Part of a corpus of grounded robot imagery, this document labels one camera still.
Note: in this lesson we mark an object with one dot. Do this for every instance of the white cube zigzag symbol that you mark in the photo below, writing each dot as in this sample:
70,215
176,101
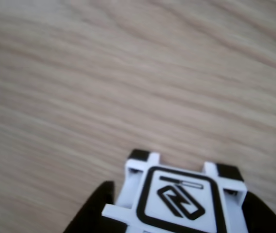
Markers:
177,194

